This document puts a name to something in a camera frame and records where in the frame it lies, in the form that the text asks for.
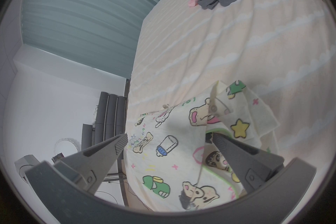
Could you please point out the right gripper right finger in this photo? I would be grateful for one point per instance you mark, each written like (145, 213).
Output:
(249, 162)

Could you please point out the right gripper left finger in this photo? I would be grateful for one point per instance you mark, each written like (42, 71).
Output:
(90, 165)

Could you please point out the white printed pyjama top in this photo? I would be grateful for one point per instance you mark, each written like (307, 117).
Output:
(178, 154)

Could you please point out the round white framed mirror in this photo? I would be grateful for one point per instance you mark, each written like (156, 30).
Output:
(67, 144)

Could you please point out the black chest of drawers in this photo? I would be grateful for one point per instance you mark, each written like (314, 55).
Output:
(110, 123)

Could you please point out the bed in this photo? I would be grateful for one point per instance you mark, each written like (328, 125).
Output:
(223, 47)

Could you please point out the blue-green curtain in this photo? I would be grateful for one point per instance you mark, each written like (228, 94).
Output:
(86, 18)

